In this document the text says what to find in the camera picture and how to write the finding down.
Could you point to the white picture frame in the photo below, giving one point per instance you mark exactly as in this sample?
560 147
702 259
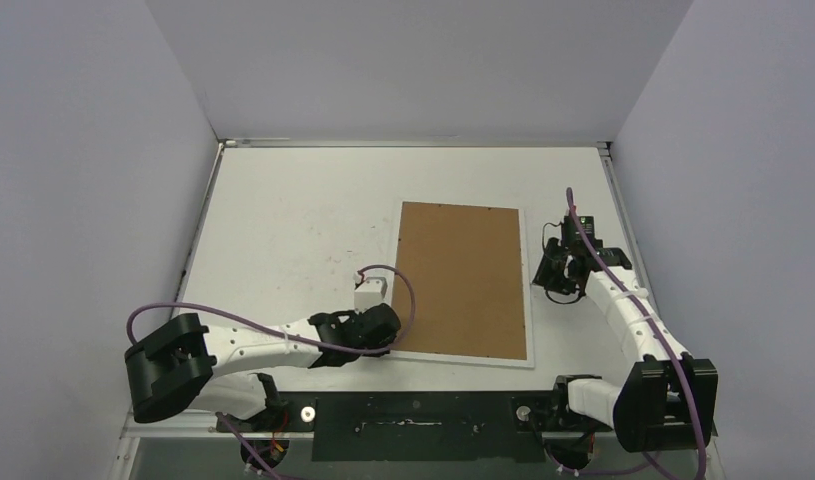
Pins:
529 298

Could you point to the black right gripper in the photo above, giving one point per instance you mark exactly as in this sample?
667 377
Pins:
556 268

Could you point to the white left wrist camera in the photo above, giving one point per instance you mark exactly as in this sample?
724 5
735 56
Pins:
369 293

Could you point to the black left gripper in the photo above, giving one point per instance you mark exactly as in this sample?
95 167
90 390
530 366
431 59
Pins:
350 314

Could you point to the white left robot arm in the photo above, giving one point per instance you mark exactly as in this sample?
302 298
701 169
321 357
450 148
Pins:
186 364

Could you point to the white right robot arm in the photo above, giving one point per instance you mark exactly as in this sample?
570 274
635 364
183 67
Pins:
667 401

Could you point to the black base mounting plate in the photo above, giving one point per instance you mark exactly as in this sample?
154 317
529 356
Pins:
527 449

